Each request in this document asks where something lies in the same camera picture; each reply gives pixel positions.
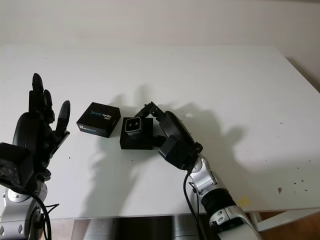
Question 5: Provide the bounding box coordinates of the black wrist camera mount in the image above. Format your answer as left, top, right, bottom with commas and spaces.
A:
158, 134, 201, 172
0, 142, 35, 191

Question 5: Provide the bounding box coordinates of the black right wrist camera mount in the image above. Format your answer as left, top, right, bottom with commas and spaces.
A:
158, 134, 201, 172

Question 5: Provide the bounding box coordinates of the small silver camera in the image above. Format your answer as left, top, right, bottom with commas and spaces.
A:
124, 117, 143, 137

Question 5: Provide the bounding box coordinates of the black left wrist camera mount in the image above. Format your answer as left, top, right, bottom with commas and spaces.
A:
0, 142, 35, 191

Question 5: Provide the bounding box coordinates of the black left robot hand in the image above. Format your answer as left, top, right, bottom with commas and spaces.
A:
12, 72, 71, 181

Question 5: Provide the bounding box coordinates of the black box base with foam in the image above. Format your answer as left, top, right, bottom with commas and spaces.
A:
120, 116, 154, 150

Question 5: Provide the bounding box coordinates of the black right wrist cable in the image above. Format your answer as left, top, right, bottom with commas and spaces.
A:
183, 172, 205, 240

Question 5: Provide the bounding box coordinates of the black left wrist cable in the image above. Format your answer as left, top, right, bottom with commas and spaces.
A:
14, 187, 61, 240

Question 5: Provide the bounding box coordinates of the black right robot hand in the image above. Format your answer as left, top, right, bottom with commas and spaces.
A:
134, 101, 204, 154

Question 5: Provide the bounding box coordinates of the black printed RealSense box lid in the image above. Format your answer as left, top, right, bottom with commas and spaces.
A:
76, 101, 122, 138

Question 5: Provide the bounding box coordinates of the yellow tape piece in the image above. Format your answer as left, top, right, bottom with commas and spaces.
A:
237, 195, 252, 207

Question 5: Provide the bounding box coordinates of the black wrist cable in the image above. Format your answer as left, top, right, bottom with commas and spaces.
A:
14, 187, 61, 240
183, 172, 205, 240

